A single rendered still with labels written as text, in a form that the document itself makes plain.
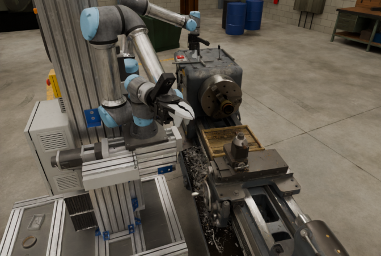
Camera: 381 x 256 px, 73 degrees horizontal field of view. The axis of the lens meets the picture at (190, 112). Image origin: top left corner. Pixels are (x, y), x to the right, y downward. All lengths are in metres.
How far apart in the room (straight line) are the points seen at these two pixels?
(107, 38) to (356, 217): 2.52
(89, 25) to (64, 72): 0.39
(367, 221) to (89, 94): 2.50
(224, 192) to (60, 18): 1.15
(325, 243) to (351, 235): 1.65
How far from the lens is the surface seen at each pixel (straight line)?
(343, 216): 2.82
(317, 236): 1.08
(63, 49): 1.36
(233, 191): 1.44
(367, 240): 2.74
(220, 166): 1.47
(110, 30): 1.10
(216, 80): 1.84
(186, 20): 1.79
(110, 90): 1.19
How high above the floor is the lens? 1.96
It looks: 31 degrees down
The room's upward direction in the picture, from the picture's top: straight up
